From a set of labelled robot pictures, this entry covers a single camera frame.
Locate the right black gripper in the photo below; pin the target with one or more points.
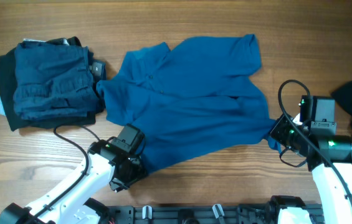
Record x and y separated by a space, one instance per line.
276 132

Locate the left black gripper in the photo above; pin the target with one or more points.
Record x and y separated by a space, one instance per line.
119 183

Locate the blue polo shirt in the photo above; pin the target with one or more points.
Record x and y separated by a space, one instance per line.
191 100

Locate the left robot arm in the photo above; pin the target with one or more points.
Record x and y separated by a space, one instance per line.
114 162

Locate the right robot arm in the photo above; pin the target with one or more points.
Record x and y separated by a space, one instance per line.
327 155

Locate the folded navy blue garment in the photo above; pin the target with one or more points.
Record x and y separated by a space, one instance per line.
54 81

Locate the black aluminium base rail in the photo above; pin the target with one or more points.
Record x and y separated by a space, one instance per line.
241 214

